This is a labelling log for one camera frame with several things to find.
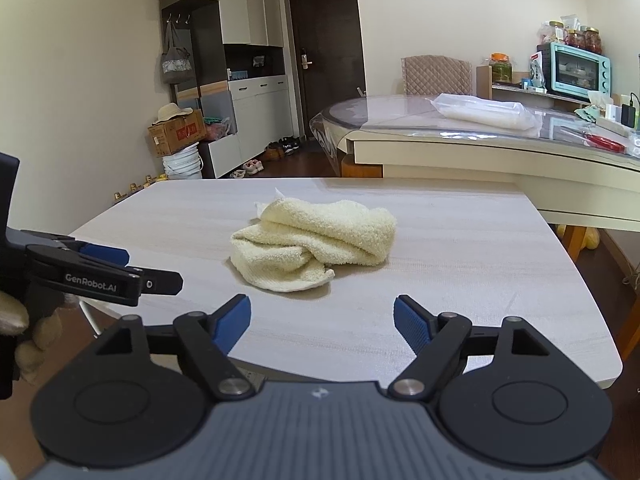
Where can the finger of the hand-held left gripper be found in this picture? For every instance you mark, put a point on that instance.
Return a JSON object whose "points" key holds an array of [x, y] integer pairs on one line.
{"points": [[160, 284], [107, 254]]}

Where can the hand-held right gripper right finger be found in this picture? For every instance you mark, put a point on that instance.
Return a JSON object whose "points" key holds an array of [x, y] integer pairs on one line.
{"points": [[410, 320]]}

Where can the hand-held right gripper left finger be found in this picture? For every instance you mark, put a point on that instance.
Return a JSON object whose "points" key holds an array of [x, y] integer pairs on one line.
{"points": [[232, 322]]}

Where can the cream terry towel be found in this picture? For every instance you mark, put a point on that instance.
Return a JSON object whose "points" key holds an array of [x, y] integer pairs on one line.
{"points": [[320, 230]]}

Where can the person's left hand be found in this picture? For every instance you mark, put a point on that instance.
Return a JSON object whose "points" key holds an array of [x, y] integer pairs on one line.
{"points": [[12, 315]]}

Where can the white plastic bucket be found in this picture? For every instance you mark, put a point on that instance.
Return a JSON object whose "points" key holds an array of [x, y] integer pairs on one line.
{"points": [[182, 165]]}

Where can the pair of beige sandals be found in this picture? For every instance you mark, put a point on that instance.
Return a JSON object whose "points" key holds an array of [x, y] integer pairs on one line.
{"points": [[237, 174]]}

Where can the cardboard box with red print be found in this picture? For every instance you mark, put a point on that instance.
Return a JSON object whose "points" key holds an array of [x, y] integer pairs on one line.
{"points": [[177, 135]]}

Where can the pair of pink white sneakers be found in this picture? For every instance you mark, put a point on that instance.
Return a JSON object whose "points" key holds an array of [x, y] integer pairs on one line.
{"points": [[253, 166]]}

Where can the straw hat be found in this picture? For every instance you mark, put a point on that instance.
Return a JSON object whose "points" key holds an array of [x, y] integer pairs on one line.
{"points": [[171, 112]]}

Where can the red mesh bag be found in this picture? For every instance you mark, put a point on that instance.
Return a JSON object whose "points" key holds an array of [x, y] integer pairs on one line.
{"points": [[217, 130]]}

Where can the beige dining table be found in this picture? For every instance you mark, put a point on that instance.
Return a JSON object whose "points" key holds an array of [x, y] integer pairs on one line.
{"points": [[450, 155]]}

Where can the yellow soft object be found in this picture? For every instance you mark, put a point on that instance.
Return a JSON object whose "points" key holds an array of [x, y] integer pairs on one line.
{"points": [[592, 239]]}

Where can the grey hanging bag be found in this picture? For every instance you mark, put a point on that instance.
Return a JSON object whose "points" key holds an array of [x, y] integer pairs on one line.
{"points": [[176, 62]]}

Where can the plastic bag of white cloth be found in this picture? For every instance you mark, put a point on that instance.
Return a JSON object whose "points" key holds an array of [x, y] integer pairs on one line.
{"points": [[485, 112]]}

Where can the quilted beige chair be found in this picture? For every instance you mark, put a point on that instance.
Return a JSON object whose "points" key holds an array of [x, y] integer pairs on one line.
{"points": [[435, 75]]}

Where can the wooden desktop shelf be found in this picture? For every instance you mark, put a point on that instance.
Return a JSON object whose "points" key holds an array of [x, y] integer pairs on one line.
{"points": [[484, 82]]}

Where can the red screwdriver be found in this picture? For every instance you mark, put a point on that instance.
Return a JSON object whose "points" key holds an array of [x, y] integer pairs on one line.
{"points": [[607, 142]]}

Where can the jar with orange lid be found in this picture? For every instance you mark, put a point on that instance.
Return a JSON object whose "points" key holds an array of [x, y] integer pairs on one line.
{"points": [[501, 70]]}

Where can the white and brown cabinet unit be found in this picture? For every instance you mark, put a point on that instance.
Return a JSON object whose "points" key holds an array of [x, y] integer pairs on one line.
{"points": [[250, 15]]}

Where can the green tissue pack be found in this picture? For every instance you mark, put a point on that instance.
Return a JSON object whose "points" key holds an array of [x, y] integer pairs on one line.
{"points": [[592, 107]]}

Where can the printed packet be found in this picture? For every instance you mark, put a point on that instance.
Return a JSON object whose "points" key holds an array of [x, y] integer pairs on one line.
{"points": [[537, 70]]}

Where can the small white box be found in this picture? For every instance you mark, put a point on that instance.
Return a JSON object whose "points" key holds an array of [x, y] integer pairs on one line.
{"points": [[612, 112]]}

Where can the dark brown door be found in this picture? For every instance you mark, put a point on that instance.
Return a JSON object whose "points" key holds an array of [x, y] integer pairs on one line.
{"points": [[325, 35]]}

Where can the teal toaster oven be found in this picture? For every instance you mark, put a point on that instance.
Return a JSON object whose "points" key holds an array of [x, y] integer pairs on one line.
{"points": [[575, 72]]}

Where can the black charger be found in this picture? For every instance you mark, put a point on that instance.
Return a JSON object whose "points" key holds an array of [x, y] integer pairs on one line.
{"points": [[628, 116]]}

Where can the glass jar with pale contents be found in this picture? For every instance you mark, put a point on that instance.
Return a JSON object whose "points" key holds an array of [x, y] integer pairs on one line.
{"points": [[556, 32]]}

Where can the glass jar of red food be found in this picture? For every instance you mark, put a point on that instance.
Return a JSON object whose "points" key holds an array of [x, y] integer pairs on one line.
{"points": [[575, 40], [593, 41]]}

